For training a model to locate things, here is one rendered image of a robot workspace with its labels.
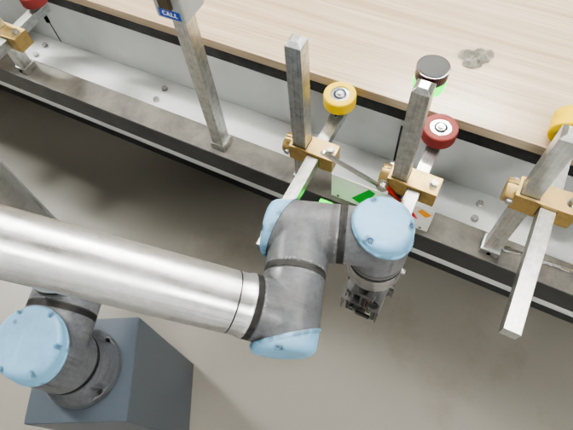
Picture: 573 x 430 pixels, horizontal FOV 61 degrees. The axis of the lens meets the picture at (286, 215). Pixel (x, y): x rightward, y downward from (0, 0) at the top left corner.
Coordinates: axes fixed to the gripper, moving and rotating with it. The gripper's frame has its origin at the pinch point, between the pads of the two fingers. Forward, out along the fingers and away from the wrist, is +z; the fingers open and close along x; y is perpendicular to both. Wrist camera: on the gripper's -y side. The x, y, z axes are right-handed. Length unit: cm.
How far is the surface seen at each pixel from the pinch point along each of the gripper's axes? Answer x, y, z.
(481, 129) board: 8.1, -45.5, -7.7
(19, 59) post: -127, -27, 6
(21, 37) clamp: -120, -28, -3
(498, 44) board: 4, -72, -9
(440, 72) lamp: -2.7, -31.8, -33.2
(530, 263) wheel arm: 24.6, -13.8, -13.8
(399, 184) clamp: -3.6, -26.0, -4.1
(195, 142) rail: -62, -26, 12
